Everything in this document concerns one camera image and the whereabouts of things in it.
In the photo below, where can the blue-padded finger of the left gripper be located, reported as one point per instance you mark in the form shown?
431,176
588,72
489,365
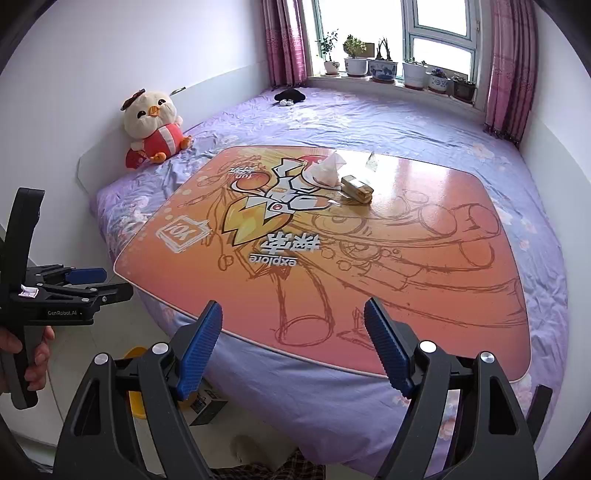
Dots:
85,276

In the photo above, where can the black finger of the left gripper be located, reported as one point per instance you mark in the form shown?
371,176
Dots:
111,294

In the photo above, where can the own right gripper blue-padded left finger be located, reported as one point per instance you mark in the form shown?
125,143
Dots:
98,439

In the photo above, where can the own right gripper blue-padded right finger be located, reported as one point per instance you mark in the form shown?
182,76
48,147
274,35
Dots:
492,437

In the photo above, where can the cake block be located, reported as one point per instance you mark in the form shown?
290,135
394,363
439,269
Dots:
357,189

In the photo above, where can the white tissue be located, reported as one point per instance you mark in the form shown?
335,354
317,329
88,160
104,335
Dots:
323,171

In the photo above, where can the yellow plastic trash bin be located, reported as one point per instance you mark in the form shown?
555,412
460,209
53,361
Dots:
135,398

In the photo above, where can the metal table leg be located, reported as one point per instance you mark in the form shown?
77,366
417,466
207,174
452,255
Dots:
540,408

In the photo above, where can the black cardboard box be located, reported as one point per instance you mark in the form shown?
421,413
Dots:
215,402

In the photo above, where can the purple floral bed sheet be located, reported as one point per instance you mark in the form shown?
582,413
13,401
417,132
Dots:
336,416

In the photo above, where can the chick plush toy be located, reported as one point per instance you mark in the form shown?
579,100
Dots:
151,121

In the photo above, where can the orange printed folding table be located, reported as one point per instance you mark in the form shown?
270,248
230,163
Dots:
293,265

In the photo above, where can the black plush toy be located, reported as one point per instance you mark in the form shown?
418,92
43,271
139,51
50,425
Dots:
289,97

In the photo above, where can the clear plastic sheet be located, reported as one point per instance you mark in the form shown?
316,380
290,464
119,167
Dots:
371,161

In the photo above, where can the left pink curtain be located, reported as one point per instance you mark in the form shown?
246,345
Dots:
285,48

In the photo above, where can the pink curtain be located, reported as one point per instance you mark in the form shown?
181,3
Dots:
514,69
285,48

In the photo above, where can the dark square pot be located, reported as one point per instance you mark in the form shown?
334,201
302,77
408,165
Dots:
463,89

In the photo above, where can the small leafy potted plant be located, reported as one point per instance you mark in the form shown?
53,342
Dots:
326,44

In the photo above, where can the small patterned pot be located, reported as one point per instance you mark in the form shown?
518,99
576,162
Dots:
438,81

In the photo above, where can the white pot green plant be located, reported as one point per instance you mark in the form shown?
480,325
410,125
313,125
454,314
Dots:
356,57

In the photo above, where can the right pink curtain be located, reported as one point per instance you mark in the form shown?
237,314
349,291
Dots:
514,69

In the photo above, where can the blue white porcelain planter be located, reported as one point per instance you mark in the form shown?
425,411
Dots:
383,68

